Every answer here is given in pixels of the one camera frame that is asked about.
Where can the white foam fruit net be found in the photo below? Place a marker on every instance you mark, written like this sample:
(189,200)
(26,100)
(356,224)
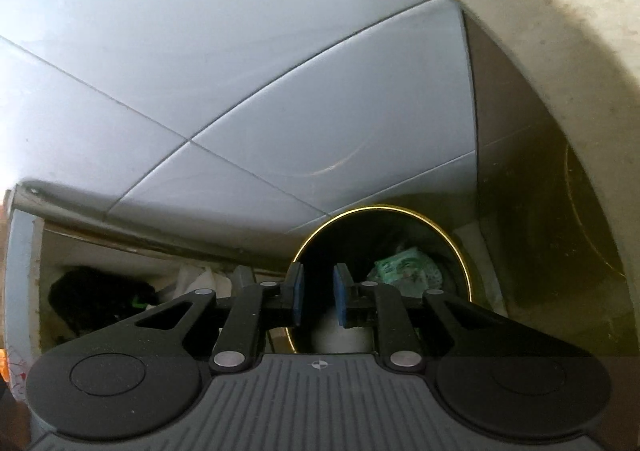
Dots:
(331,337)

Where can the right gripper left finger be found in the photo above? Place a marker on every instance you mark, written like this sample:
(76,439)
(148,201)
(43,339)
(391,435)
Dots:
(245,319)

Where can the black gold rim trash bin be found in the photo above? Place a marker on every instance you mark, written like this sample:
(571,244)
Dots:
(385,244)

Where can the green snack wrapper bag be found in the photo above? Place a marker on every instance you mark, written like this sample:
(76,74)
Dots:
(410,271)

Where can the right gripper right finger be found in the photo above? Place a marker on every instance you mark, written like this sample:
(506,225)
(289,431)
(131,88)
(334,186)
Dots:
(380,308)

